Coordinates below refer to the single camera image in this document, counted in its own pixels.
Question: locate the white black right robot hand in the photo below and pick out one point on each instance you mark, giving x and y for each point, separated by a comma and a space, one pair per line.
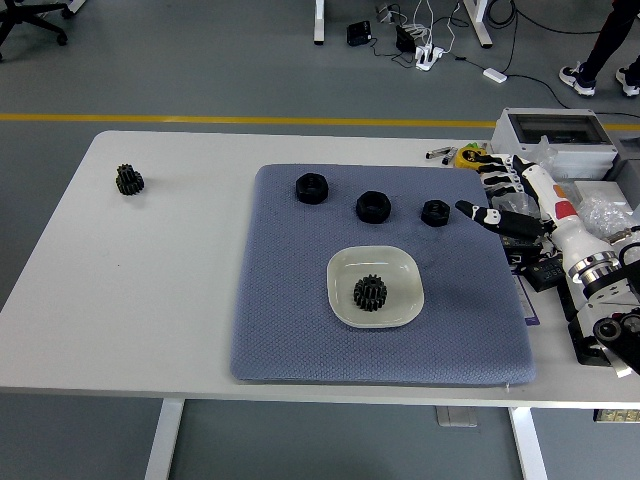
565, 220

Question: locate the large black gear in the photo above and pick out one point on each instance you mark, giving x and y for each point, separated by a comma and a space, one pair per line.
371, 302

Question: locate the white cardboard box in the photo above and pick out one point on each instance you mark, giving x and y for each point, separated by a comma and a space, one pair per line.
600, 187

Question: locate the small black hex nut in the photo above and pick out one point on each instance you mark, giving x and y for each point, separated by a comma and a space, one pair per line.
436, 214

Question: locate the medium black hex nut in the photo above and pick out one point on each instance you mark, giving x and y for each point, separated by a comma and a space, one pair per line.
373, 208

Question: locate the grey table control box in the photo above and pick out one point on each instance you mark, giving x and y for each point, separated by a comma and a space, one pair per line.
456, 416

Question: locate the large black hex nut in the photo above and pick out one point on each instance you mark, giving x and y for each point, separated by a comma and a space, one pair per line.
311, 189

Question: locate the black adapter box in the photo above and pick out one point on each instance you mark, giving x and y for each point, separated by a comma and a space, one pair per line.
358, 33

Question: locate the bubble wrap bag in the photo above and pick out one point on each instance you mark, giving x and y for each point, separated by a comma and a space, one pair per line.
605, 212

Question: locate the black circuit module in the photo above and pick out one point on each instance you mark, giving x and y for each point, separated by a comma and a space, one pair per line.
520, 252

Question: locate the clear plastic bag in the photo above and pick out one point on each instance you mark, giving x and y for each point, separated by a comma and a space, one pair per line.
544, 152

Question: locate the grey metal case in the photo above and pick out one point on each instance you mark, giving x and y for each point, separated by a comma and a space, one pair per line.
627, 157

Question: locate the purple printed card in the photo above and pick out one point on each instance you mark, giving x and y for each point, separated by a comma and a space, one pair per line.
527, 310

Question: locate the yellow tape measure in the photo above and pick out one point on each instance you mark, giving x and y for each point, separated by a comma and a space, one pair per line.
466, 157

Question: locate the silver black marker pen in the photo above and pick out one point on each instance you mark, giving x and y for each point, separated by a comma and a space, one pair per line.
436, 153

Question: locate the white power adapter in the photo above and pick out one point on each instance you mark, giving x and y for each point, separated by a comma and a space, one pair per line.
494, 75

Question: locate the person in dark trousers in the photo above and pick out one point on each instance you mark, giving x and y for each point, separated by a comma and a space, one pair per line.
607, 45

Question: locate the yellowish label panel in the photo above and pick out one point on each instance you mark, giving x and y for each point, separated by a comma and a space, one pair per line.
617, 415

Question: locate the white power strip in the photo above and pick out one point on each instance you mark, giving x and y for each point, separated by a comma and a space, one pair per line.
428, 56

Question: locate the white desk leg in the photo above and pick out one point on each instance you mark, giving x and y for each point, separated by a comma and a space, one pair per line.
479, 22
320, 22

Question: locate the white square dish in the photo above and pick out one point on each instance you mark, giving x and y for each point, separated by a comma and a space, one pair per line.
345, 270

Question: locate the white table leg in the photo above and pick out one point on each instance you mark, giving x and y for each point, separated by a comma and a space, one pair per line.
164, 440
530, 445

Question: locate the black charger block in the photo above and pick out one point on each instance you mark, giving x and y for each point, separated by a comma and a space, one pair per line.
405, 38

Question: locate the blue-grey textured mat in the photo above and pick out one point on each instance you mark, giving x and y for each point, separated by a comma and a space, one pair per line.
280, 300

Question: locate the black stepped gear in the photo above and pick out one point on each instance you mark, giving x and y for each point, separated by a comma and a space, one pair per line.
130, 181

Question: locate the black office chair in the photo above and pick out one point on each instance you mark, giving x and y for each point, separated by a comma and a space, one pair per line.
25, 20

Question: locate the grey electrical enclosure box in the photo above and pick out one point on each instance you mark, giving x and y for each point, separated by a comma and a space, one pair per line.
580, 150

